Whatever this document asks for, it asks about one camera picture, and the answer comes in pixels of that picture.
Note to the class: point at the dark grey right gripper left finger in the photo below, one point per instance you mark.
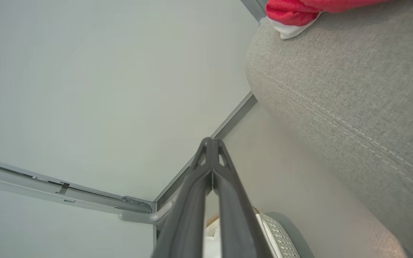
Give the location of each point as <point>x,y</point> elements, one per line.
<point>188,208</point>

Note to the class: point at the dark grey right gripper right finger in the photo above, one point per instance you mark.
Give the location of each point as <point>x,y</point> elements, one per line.
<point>237,215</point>

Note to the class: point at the red and white garment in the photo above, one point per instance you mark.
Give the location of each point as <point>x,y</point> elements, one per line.
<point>292,10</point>

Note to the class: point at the grey fabric sofa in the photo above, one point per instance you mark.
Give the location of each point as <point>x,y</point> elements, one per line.
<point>353,107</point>

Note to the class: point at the grey curved partition foot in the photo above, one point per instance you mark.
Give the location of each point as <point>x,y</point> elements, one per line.
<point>145,216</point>

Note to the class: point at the grey partition bottom rail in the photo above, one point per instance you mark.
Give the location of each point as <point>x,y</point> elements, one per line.
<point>228,123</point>

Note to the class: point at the grey partition corner post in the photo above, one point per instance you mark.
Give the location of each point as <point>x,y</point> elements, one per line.
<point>48,188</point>

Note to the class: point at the grey partition post with feet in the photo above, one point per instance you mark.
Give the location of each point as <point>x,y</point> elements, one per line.
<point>255,8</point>

